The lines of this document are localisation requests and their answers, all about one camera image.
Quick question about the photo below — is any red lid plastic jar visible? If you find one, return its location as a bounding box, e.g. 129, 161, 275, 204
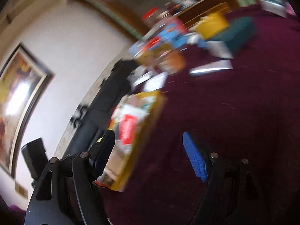
141, 7, 160, 29

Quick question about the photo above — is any red and white snack bag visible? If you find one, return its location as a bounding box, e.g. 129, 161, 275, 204
119, 114, 138, 145

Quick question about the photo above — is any dark green long box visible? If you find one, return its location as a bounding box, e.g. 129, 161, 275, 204
206, 16, 256, 59

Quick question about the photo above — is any orange label plastic jar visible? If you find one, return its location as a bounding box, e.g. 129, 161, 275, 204
134, 36, 186, 75

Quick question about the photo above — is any gold cardboard box near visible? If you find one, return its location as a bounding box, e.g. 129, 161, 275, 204
94, 90, 166, 192

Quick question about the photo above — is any black bag on chair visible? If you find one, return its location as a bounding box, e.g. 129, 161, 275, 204
63, 59, 138, 157

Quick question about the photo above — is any silver tube package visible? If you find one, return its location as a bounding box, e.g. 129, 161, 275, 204
189, 59, 233, 77

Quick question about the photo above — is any gold cardboard box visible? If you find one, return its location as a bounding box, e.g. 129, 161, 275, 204
94, 90, 166, 192
195, 12, 230, 40

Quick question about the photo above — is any framed wall painting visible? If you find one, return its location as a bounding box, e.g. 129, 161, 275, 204
1, 43, 54, 179

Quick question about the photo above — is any purple velvet tablecloth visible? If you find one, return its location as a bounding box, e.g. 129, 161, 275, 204
102, 6, 299, 224

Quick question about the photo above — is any gold cardboard box far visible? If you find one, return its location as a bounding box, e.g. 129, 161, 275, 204
195, 12, 230, 40

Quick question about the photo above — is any blue label plastic jar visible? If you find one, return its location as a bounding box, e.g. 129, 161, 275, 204
157, 16, 187, 49

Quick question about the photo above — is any white teal tissue box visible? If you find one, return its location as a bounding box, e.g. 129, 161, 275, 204
260, 0, 296, 18

